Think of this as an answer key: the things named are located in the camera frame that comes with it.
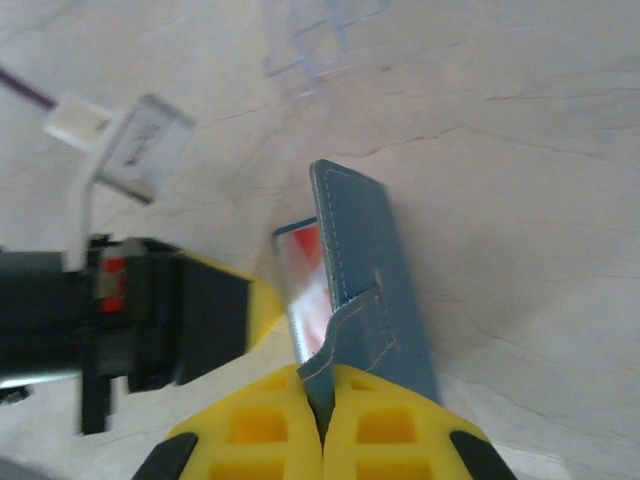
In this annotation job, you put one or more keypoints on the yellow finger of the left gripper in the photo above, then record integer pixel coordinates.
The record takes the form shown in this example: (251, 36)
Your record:
(215, 310)

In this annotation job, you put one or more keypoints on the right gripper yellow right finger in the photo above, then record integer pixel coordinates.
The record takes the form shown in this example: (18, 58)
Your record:
(390, 440)

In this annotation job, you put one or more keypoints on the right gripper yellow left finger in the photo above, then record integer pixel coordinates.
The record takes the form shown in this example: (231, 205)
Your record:
(270, 440)

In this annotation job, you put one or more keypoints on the teal leather card holder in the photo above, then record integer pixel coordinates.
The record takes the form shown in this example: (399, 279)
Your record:
(360, 250)

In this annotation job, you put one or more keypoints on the clear acrylic card stand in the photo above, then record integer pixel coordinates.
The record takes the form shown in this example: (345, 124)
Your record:
(310, 65)

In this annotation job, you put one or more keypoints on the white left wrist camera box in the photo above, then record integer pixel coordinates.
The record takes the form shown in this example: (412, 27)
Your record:
(145, 145)

